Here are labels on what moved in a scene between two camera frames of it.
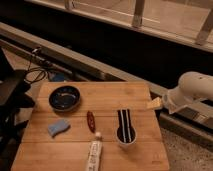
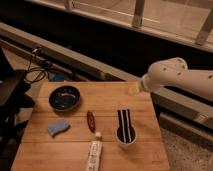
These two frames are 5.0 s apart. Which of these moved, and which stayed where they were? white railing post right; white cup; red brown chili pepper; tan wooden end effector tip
Moved: tan wooden end effector tip
Stayed: red brown chili pepper; white cup; white railing post right
